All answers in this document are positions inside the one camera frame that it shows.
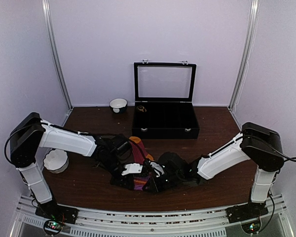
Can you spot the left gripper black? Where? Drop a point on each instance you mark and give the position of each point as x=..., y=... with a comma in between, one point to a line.
x=119, y=182

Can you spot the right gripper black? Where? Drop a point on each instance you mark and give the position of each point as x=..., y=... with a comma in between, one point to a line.
x=156, y=187

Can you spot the purple orange striped sock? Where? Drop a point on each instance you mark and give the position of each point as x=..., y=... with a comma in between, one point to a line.
x=142, y=183

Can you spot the maroon orange-toed sock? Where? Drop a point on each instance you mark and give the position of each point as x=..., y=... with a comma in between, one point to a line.
x=138, y=150

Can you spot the black tan argyle sock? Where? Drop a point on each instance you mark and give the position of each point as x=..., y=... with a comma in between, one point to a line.
x=140, y=109

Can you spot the black display case glass lid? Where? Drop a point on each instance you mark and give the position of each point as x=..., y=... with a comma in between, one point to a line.
x=166, y=91

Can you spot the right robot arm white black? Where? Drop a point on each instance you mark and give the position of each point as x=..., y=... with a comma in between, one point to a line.
x=257, y=143

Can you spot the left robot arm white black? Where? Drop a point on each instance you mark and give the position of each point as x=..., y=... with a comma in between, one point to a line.
x=33, y=132

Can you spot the white fluted dish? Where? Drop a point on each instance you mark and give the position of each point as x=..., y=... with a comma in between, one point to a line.
x=56, y=161

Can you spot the small white bowl dark rim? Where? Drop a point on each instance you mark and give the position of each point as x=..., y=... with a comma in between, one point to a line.
x=118, y=105

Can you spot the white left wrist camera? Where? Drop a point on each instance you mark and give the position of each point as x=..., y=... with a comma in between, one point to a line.
x=132, y=168

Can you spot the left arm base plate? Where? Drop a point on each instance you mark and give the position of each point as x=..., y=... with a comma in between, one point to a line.
x=56, y=213

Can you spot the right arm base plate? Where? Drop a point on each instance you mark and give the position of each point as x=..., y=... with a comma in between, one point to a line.
x=247, y=211

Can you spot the aluminium front rail frame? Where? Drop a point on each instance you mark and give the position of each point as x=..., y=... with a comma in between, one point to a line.
x=209, y=222

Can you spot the left aluminium corner post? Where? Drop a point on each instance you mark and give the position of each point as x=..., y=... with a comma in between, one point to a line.
x=55, y=54

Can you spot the aluminium corner post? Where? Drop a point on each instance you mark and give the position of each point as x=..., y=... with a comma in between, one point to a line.
x=244, y=63
x=55, y=54

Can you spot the right aluminium corner post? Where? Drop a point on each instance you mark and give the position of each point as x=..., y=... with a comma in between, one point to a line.
x=244, y=63

